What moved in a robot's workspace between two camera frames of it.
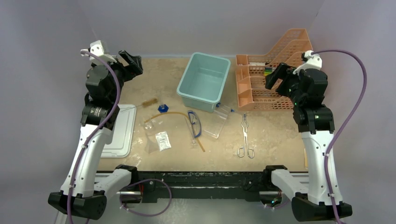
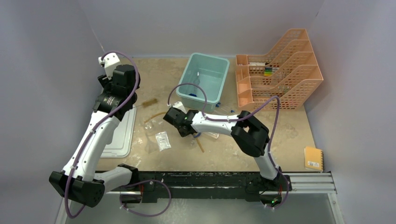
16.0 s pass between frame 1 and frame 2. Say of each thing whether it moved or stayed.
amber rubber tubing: stayed
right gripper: moved
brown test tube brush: stayed
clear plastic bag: stayed
